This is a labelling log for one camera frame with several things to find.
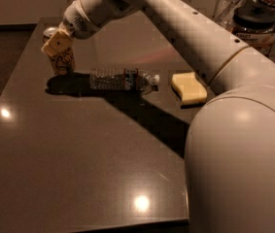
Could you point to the orange soda can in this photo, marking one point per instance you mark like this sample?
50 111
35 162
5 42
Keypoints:
64 62

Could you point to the black-lidded snack jar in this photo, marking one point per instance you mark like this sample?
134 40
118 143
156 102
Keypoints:
255 26

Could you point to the clear drinking glass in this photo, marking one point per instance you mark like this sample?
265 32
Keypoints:
224 11

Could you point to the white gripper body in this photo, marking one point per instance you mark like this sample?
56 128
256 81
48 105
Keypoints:
79 19

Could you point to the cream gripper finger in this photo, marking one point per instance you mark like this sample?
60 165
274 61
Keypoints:
57 43

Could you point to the clear plastic water bottle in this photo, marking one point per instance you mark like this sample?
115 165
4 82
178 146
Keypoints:
123 79

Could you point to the yellow sponge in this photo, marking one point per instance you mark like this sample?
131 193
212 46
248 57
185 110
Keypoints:
189 89

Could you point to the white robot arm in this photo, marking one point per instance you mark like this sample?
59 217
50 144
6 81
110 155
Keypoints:
230 147

